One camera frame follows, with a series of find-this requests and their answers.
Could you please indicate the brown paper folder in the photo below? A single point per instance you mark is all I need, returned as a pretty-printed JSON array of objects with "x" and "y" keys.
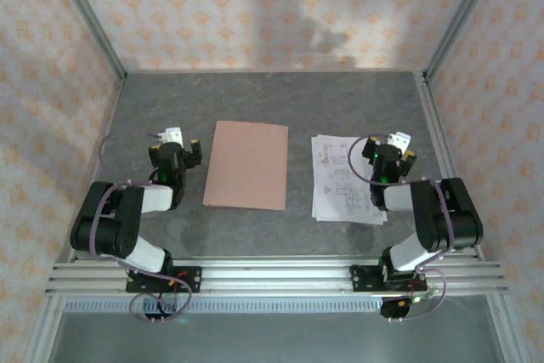
[{"x": 246, "y": 167}]

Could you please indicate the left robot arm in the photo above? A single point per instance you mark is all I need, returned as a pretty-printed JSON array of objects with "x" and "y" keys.
[{"x": 110, "y": 231}]

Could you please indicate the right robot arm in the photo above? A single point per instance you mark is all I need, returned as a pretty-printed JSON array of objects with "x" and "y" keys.
[{"x": 459, "y": 218}]

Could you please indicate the black connector module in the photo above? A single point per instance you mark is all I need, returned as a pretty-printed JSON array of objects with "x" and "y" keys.
[
  {"x": 159, "y": 310},
  {"x": 395, "y": 307}
]

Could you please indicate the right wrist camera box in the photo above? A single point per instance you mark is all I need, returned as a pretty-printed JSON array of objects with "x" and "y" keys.
[{"x": 399, "y": 140}]

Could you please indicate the aluminium side rail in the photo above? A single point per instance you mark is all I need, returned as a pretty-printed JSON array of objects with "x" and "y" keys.
[{"x": 442, "y": 159}]

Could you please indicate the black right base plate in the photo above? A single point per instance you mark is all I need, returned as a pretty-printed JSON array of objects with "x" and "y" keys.
[{"x": 361, "y": 280}]

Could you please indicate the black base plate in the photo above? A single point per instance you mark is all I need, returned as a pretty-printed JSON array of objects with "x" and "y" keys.
[
  {"x": 361, "y": 280},
  {"x": 191, "y": 280}
]

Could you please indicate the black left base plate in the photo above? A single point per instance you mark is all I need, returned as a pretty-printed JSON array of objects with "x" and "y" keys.
[{"x": 191, "y": 280}]

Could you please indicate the aluminium frame post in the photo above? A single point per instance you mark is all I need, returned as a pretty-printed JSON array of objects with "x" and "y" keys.
[
  {"x": 459, "y": 18},
  {"x": 91, "y": 23}
]

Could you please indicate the aluminium front rail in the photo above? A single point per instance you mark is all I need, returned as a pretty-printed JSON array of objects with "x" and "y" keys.
[{"x": 276, "y": 278}]

